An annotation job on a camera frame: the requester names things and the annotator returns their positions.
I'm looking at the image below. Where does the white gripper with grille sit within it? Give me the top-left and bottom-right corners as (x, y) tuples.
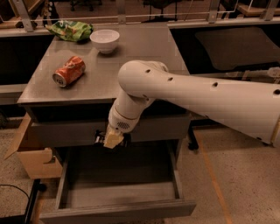
(103, 108), (139, 149)

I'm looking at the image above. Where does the black rxbar chocolate bar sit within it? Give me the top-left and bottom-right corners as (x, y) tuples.
(94, 129), (131, 147)

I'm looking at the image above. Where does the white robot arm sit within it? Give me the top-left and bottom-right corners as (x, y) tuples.
(105, 60), (280, 148)

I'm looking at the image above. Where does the open grey middle drawer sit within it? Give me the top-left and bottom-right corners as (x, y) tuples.
(40, 141), (196, 224)

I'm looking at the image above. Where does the closed grey upper drawer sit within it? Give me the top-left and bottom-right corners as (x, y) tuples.
(30, 114), (190, 147)

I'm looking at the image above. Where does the grey drawer cabinet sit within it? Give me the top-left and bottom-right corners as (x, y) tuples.
(17, 23), (200, 182)

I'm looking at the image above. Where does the crushed orange soda can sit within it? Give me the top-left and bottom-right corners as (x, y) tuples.
(52, 56), (86, 88)

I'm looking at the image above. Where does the brown cardboard box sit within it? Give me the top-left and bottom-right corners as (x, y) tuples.
(4, 114), (62, 179)

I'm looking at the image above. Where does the white ceramic bowl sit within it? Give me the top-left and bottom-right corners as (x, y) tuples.
(90, 29), (120, 53)

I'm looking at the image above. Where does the green chip bag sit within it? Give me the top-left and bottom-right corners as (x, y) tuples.
(45, 20), (94, 42)

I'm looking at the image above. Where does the black table frame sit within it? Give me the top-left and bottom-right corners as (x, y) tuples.
(188, 119), (211, 151)

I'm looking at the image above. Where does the black cable on floor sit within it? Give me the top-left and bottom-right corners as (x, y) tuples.
(0, 183), (32, 205)

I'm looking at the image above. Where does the metal railing frame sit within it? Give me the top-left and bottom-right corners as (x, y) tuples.
(0, 0), (280, 33)

